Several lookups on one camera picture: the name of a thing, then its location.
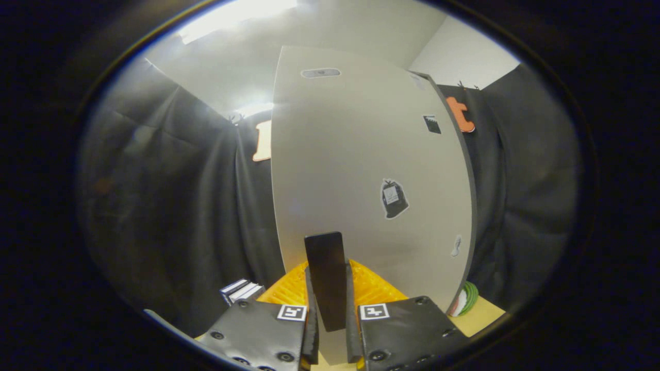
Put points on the dark grey shoe cabinet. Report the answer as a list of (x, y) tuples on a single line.
[(473, 226)]

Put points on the light grey shoe cabinet door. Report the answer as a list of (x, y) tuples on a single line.
[(335, 165)]

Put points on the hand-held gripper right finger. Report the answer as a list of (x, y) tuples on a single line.
[(353, 340)]

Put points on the dark blue book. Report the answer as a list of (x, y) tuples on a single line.
[(229, 288)]

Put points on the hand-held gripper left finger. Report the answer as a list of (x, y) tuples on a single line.
[(311, 340)]

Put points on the ceiling light strip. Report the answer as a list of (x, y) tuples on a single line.
[(232, 18)]

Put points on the green white striped object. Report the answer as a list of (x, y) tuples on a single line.
[(466, 300)]

